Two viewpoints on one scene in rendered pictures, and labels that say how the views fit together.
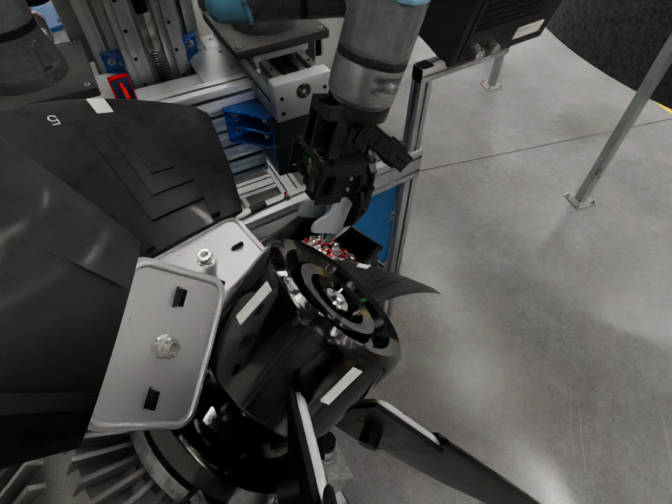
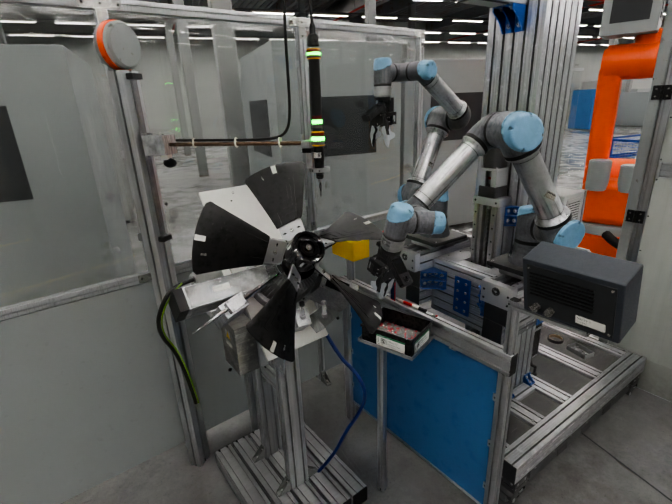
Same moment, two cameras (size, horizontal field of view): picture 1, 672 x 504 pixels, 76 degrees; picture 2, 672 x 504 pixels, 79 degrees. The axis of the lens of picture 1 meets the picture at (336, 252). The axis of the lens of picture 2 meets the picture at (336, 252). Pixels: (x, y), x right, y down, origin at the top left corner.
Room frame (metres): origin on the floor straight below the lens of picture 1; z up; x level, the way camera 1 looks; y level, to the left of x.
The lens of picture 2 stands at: (0.14, -1.27, 1.66)
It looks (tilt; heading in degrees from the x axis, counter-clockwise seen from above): 20 degrees down; 85
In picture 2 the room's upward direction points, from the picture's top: 2 degrees counter-clockwise
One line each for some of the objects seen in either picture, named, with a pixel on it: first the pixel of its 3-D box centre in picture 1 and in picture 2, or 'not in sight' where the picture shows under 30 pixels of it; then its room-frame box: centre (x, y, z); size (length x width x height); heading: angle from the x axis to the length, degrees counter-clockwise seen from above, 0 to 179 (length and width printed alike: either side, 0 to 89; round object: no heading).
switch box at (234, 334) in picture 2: not in sight; (239, 342); (-0.15, 0.26, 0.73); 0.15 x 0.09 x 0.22; 122
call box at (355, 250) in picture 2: not in sight; (350, 247); (0.37, 0.53, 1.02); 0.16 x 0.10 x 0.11; 122
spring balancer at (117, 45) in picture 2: not in sight; (118, 45); (-0.44, 0.38, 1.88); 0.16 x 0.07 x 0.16; 67
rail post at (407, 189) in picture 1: (390, 270); (495, 460); (0.80, -0.17, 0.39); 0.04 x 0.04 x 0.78; 32
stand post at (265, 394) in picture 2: not in sight; (262, 364); (-0.07, 0.31, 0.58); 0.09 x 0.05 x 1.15; 32
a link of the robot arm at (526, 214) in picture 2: not in sight; (534, 221); (1.04, 0.16, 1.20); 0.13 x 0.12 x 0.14; 98
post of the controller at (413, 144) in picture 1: (417, 109); (512, 326); (0.80, -0.17, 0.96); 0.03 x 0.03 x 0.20; 32
